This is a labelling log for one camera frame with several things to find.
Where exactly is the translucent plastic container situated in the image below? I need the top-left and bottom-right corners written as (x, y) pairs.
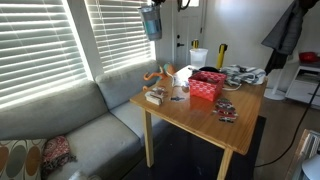
top-left (189, 47), bottom-right (209, 71)

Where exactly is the oval patterned pillow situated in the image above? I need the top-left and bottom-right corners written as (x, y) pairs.
top-left (0, 138), bottom-right (48, 180)

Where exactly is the red patterned basket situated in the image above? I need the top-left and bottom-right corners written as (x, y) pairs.
top-left (187, 70), bottom-right (228, 102)

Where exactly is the dark blue rug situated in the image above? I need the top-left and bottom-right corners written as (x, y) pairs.
top-left (121, 114), bottom-right (268, 180)

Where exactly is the yellow black tool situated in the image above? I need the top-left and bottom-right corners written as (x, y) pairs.
top-left (215, 42), bottom-right (229, 70)

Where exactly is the wooden table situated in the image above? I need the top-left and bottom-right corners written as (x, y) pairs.
top-left (129, 65), bottom-right (268, 180)

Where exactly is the black pan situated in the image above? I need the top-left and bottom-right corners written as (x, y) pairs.
top-left (198, 65), bottom-right (221, 74)

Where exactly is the orange octopus plush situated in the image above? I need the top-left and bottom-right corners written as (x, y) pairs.
top-left (142, 62), bottom-right (177, 92)

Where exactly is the red pot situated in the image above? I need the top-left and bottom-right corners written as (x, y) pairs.
top-left (298, 51), bottom-right (319, 64)

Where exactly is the white wire rack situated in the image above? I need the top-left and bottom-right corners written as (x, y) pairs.
top-left (284, 128), bottom-right (320, 180)

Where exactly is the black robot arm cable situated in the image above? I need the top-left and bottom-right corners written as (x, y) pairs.
top-left (176, 0), bottom-right (193, 12)

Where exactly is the blue white striped cloth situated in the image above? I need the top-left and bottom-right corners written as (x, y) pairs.
top-left (219, 63), bottom-right (268, 86)

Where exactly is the white shelf unit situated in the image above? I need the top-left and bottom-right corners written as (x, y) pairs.
top-left (285, 61), bottom-right (320, 108)

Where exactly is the white door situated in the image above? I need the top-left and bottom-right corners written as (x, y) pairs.
top-left (172, 0), bottom-right (207, 70)

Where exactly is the grey hanging coat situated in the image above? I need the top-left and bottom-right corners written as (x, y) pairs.
top-left (261, 0), bottom-right (320, 76)

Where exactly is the white coat stand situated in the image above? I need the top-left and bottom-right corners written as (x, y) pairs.
top-left (263, 49), bottom-right (288, 102)

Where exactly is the white window blind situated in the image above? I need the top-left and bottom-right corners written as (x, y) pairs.
top-left (0, 0), bottom-right (88, 109)
top-left (84, 0), bottom-right (157, 74)

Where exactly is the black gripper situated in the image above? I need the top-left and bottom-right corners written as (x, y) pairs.
top-left (150, 0), bottom-right (168, 7)

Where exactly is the grey sofa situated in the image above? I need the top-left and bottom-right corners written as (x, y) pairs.
top-left (0, 59), bottom-right (174, 180)

